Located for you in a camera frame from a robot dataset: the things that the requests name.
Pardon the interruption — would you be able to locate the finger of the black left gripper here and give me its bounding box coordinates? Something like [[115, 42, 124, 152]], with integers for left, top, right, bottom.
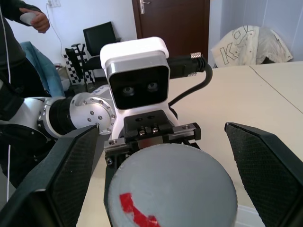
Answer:
[[103, 162, 123, 214]]

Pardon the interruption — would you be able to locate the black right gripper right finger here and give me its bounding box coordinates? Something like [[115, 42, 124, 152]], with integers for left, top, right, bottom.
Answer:
[[224, 122, 303, 227]]

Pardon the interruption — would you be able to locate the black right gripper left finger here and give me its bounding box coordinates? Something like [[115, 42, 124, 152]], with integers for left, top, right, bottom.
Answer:
[[0, 124, 99, 227]]

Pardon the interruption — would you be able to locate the small white object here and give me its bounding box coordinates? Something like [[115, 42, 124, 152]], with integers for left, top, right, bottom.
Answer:
[[19, 12, 36, 26]]

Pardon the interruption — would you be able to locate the person's bare hand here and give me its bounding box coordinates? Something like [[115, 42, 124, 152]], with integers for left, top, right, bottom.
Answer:
[[18, 8, 51, 34]]

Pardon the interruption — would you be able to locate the black white checkerboard panel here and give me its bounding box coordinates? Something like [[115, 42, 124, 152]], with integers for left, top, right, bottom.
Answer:
[[63, 52, 96, 85]]

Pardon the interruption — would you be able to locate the black office chair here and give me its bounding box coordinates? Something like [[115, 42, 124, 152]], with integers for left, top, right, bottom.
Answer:
[[82, 21, 123, 73]]

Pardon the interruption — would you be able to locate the dark brown door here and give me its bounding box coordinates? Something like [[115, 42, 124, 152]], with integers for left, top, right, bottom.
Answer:
[[132, 0, 211, 62]]

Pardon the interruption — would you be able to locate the white printed bag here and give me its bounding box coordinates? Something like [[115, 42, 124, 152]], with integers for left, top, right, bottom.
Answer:
[[210, 23, 294, 69]]

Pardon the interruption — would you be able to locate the person in dark jacket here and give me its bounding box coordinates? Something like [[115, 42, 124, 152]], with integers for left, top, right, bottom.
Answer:
[[0, 0, 52, 190]]

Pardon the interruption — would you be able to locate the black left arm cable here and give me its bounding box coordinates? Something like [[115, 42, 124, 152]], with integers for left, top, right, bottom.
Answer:
[[166, 52, 214, 109]]

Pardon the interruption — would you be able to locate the silver door handle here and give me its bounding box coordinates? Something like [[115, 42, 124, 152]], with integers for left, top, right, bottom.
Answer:
[[139, 0, 151, 14]]

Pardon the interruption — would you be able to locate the thin white cord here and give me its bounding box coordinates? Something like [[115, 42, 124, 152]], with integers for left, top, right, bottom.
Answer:
[[0, 4, 12, 197]]

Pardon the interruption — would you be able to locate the white wall socket with wire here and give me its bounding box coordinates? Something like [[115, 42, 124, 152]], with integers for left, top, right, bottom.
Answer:
[[46, 0, 64, 54]]

